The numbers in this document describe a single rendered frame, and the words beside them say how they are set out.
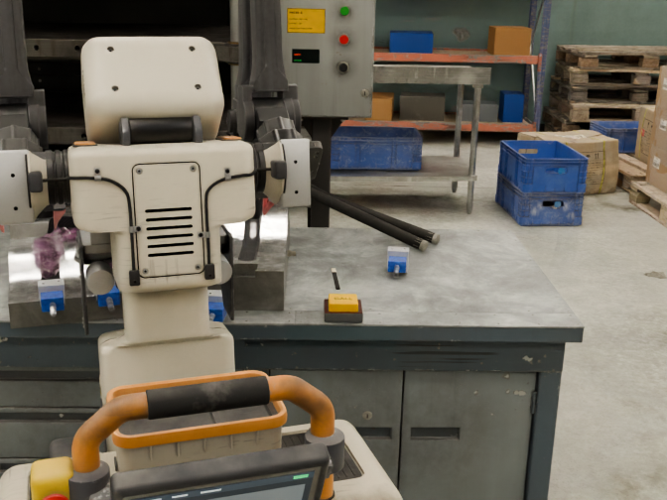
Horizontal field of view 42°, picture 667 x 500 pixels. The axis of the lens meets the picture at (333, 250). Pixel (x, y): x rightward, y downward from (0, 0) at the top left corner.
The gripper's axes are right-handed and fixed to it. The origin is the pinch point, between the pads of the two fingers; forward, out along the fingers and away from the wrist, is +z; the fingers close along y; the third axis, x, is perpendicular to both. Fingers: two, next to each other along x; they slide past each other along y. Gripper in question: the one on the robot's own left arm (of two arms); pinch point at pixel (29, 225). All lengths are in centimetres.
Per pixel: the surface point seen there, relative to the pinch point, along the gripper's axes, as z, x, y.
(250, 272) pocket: 9.9, 8.5, -44.0
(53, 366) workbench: 29.9, 12.3, -2.2
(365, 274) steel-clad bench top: 21, 2, -75
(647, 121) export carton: 217, -305, -434
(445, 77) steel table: 152, -273, -236
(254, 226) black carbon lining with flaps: 16, -12, -50
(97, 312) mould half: 13.8, 12.3, -11.8
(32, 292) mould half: 12.8, 6.1, 0.6
